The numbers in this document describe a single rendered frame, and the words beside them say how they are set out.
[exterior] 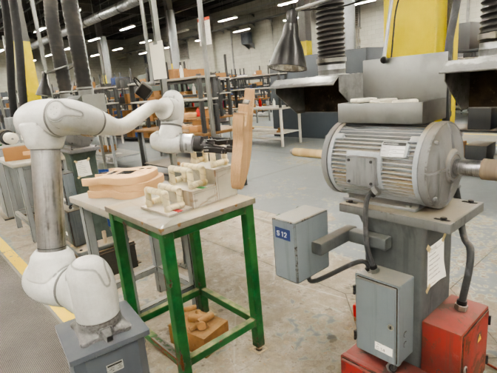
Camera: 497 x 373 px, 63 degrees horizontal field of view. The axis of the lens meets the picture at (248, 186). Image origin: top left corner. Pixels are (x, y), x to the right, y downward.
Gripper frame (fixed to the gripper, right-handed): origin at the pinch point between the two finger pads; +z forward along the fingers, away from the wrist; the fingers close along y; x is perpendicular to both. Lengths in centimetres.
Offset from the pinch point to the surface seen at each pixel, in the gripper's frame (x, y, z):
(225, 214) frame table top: -37.6, 2.0, -6.4
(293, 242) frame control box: 2, 73, 30
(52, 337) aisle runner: -143, 7, -126
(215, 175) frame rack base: -23.4, -13.6, -14.2
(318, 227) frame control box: 3, 64, 37
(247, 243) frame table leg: -59, -4, 4
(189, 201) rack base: -32.1, 0.6, -25.0
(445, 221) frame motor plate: 14, 73, 70
